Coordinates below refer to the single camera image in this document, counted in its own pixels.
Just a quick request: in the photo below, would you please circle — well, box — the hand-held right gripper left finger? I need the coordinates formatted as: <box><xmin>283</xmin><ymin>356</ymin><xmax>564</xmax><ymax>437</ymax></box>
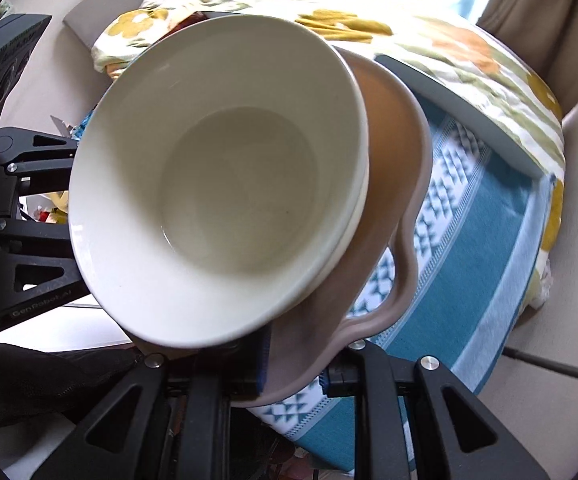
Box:
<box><xmin>31</xmin><ymin>327</ymin><xmax>272</xmax><ymax>480</ymax></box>

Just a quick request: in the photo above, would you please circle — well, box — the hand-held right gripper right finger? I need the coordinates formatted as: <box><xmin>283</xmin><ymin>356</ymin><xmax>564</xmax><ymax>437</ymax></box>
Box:
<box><xmin>319</xmin><ymin>340</ymin><xmax>547</xmax><ymax>480</ymax></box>

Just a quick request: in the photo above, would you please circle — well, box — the cream ceramic bowl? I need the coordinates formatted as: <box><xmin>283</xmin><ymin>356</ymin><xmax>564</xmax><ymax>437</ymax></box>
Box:
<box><xmin>67</xmin><ymin>14</ymin><xmax>370</xmax><ymax>351</ymax></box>
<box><xmin>314</xmin><ymin>80</ymin><xmax>372</xmax><ymax>296</ymax></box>

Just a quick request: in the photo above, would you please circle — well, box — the taupe plastic basin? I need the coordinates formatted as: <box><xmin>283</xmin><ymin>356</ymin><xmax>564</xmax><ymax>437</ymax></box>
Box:
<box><xmin>229</xmin><ymin>47</ymin><xmax>434</xmax><ymax>406</ymax></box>

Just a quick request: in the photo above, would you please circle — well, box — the grey cushion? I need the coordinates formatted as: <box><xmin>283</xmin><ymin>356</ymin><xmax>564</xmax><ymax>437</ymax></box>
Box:
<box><xmin>63</xmin><ymin>0</ymin><xmax>170</xmax><ymax>48</ymax></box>

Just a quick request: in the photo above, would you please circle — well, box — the teal woven cloth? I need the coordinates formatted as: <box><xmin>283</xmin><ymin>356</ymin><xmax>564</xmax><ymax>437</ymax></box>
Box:
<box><xmin>246</xmin><ymin>55</ymin><xmax>557</xmax><ymax>473</ymax></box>

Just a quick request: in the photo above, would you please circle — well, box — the grey flat board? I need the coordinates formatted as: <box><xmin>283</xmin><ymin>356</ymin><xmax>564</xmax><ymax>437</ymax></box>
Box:
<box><xmin>374</xmin><ymin>54</ymin><xmax>544</xmax><ymax>178</ymax></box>

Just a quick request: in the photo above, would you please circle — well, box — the floral quilted blanket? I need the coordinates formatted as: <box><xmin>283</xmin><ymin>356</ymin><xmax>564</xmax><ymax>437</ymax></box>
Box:
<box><xmin>91</xmin><ymin>0</ymin><xmax>567</xmax><ymax>308</ymax></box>

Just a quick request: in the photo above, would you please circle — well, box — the beige curtain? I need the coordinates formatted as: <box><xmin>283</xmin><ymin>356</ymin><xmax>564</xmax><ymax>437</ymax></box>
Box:
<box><xmin>476</xmin><ymin>0</ymin><xmax>578</xmax><ymax>106</ymax></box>

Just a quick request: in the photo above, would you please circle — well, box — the dark cable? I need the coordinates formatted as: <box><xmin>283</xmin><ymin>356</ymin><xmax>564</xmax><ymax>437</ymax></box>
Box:
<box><xmin>501</xmin><ymin>347</ymin><xmax>578</xmax><ymax>386</ymax></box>

